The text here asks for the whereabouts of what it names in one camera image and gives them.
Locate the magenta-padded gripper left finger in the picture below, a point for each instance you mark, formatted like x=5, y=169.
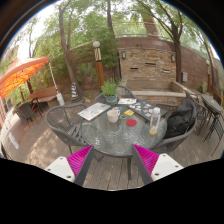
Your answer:
x=79, y=160

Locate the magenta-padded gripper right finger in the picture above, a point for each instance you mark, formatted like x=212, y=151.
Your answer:
x=148, y=160

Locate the clear bottle with white cap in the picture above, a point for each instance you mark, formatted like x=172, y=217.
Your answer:
x=154, y=121

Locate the flat round red coaster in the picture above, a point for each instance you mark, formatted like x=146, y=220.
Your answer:
x=131, y=122

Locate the black laptop with stickers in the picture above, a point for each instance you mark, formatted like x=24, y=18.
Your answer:
x=145, y=111

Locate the silver laptop with stickers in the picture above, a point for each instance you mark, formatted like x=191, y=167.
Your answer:
x=93, y=111

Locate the yellow square card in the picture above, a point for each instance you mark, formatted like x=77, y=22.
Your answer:
x=129, y=112

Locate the white ribbed mug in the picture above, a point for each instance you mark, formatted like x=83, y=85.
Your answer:
x=112, y=116

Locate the black jacket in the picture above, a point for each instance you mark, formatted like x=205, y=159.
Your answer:
x=181, y=116

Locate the small colourful picture card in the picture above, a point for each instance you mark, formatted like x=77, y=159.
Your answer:
x=118, y=108

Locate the white umbrella base weight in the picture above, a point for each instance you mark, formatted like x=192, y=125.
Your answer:
x=60, y=99

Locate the blue yellow striped bollard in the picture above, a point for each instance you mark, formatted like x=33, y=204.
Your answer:
x=74, y=91

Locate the dark wicker chair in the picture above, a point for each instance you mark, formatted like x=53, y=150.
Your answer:
x=26, y=111

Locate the black metal chair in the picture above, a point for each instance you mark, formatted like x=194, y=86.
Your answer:
x=216, y=131

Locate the wooden bench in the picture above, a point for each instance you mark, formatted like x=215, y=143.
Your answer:
x=43, y=95

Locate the green plant in blue pot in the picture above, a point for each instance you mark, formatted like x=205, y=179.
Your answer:
x=110, y=91

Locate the round black metal table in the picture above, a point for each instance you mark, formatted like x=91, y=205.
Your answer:
x=210, y=102

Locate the orange patio umbrella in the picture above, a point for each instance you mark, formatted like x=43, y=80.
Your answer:
x=20, y=73

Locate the large branching tree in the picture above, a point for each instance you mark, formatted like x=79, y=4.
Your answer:
x=178, y=56

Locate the slender leaning tree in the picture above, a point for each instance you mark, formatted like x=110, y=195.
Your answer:
x=65, y=50

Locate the grey wall box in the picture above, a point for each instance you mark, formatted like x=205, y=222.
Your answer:
x=184, y=77

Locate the globe-topped wooden lamp post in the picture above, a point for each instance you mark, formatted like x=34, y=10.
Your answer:
x=99, y=66
x=208, y=76

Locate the black wall lamp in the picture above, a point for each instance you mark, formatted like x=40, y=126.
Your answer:
x=172, y=57
x=123, y=55

